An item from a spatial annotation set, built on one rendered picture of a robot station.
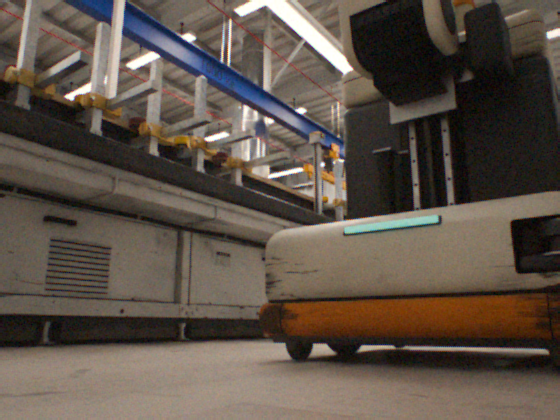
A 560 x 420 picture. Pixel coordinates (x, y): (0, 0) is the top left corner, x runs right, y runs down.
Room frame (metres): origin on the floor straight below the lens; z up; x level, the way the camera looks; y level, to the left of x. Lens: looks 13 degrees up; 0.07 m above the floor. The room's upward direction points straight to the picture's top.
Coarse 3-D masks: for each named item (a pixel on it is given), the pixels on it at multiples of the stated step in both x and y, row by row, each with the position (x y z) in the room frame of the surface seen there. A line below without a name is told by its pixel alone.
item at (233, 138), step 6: (240, 132) 1.80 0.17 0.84; (246, 132) 1.78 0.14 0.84; (252, 132) 1.78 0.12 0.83; (222, 138) 1.86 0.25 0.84; (228, 138) 1.84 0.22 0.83; (234, 138) 1.82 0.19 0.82; (240, 138) 1.81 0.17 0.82; (246, 138) 1.80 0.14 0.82; (210, 144) 1.90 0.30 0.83; (216, 144) 1.88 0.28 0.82; (222, 144) 1.87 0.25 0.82; (228, 144) 1.87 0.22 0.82; (180, 150) 2.01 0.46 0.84; (186, 150) 1.99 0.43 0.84; (180, 156) 2.02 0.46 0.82; (186, 156) 2.02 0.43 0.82
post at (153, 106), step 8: (152, 64) 1.69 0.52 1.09; (160, 64) 1.70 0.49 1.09; (152, 72) 1.69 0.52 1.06; (160, 72) 1.70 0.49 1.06; (160, 80) 1.70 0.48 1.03; (160, 88) 1.70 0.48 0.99; (152, 96) 1.68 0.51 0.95; (152, 104) 1.68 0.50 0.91; (152, 112) 1.68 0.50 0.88; (152, 120) 1.68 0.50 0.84; (152, 136) 1.68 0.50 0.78; (144, 144) 1.70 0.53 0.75; (152, 144) 1.69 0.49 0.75
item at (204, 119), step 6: (204, 114) 1.57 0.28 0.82; (186, 120) 1.63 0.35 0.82; (192, 120) 1.61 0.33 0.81; (198, 120) 1.59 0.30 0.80; (204, 120) 1.57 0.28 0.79; (210, 120) 1.58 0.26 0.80; (168, 126) 1.69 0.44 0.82; (174, 126) 1.67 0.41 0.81; (180, 126) 1.65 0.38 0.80; (186, 126) 1.63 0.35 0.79; (192, 126) 1.62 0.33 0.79; (198, 126) 1.62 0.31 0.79; (162, 132) 1.71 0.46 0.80; (168, 132) 1.68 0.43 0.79; (174, 132) 1.68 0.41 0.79; (180, 132) 1.68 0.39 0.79; (138, 138) 1.79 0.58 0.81; (144, 138) 1.77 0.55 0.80; (132, 144) 1.81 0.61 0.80; (138, 144) 1.80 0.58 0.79
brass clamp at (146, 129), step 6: (144, 126) 1.66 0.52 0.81; (150, 126) 1.66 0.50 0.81; (156, 126) 1.69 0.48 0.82; (144, 132) 1.66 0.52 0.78; (150, 132) 1.67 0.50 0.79; (156, 132) 1.69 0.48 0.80; (162, 138) 1.72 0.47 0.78; (168, 138) 1.74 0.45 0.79; (162, 144) 1.77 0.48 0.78; (168, 144) 1.77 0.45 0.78
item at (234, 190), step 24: (0, 120) 1.22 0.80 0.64; (24, 120) 1.28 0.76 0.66; (48, 120) 1.33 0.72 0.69; (48, 144) 1.37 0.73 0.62; (72, 144) 1.40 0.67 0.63; (96, 144) 1.47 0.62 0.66; (120, 144) 1.55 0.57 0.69; (144, 168) 1.64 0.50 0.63; (168, 168) 1.73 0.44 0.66; (192, 168) 1.83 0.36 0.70; (216, 192) 1.95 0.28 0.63; (240, 192) 2.08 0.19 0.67; (288, 216) 2.39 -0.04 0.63; (312, 216) 2.58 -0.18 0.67
